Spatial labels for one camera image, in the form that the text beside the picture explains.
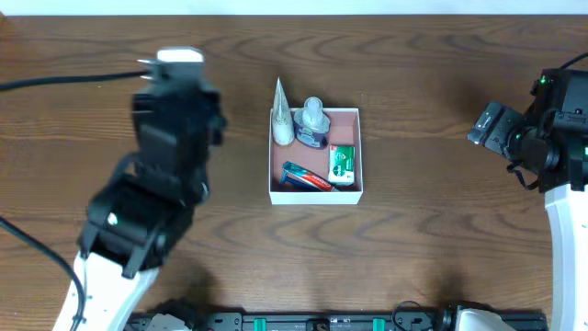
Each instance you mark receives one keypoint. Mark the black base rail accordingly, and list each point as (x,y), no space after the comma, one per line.
(403,320)

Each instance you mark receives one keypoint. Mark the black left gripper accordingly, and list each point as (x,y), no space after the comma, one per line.
(175,95)

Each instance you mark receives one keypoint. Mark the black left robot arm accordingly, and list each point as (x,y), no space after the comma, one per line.
(134,222)

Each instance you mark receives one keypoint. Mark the blue foam soap pump bottle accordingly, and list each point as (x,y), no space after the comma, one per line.
(311,124)

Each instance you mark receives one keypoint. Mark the white box with pink interior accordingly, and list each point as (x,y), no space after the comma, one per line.
(344,130)

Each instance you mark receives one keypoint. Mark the blue disposable razor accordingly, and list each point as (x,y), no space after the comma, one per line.
(286,179)

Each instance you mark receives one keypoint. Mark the white cosmetic tube gold cap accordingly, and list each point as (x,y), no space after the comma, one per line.
(282,122)

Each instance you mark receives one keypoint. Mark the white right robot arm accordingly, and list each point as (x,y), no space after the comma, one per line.
(566,206)

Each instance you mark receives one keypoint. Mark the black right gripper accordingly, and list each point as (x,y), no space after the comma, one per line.
(491,131)

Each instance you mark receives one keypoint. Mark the green white soap bar pack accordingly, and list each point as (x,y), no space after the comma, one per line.
(341,169)

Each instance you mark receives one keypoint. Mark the teal toothpaste tube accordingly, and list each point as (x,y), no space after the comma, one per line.
(304,175)

